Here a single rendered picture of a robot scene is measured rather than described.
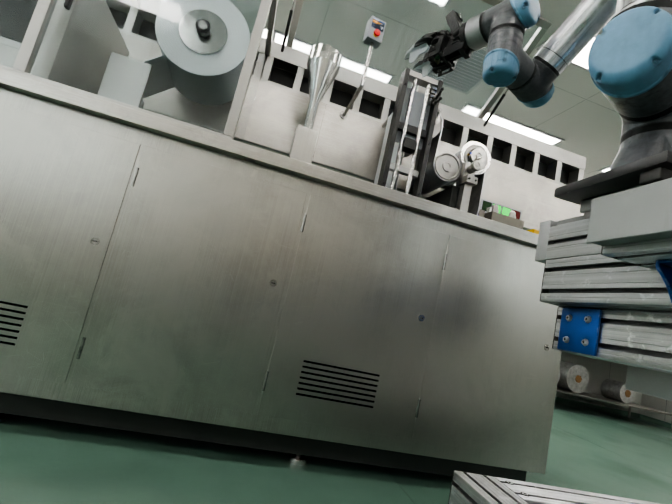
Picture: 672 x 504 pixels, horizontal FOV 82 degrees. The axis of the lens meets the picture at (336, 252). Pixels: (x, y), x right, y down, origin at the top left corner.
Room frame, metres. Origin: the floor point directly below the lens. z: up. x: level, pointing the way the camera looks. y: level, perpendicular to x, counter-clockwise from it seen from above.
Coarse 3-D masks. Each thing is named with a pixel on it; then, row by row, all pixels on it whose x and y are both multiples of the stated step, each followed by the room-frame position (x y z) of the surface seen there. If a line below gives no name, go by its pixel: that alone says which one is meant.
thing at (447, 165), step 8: (448, 152) 1.56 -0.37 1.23; (440, 160) 1.56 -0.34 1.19; (448, 160) 1.56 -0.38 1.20; (456, 160) 1.57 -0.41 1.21; (440, 168) 1.56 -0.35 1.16; (448, 168) 1.56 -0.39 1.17; (456, 168) 1.57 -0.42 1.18; (440, 176) 1.56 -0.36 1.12; (448, 176) 1.57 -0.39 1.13; (456, 176) 1.57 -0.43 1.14
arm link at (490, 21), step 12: (516, 0) 0.74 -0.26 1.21; (528, 0) 0.73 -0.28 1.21; (492, 12) 0.79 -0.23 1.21; (504, 12) 0.76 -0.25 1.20; (516, 12) 0.75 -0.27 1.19; (528, 12) 0.74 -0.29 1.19; (480, 24) 0.81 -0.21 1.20; (492, 24) 0.79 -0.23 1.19; (516, 24) 0.82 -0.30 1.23; (528, 24) 0.76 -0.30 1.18
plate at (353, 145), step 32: (256, 96) 1.70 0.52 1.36; (288, 96) 1.73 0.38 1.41; (256, 128) 1.70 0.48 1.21; (288, 128) 1.73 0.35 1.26; (320, 128) 1.77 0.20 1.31; (352, 128) 1.80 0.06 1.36; (384, 128) 1.83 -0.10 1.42; (320, 160) 1.77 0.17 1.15; (352, 160) 1.81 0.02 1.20; (512, 192) 2.00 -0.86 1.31; (544, 192) 2.05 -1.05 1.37
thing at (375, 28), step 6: (372, 18) 1.47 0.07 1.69; (372, 24) 1.47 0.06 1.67; (378, 24) 1.48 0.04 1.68; (384, 24) 1.49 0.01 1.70; (366, 30) 1.50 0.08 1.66; (372, 30) 1.47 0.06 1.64; (378, 30) 1.47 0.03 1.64; (384, 30) 1.49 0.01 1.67; (366, 36) 1.48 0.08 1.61; (372, 36) 1.48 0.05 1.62; (378, 36) 1.49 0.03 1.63; (366, 42) 1.51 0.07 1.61; (378, 42) 1.49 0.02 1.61
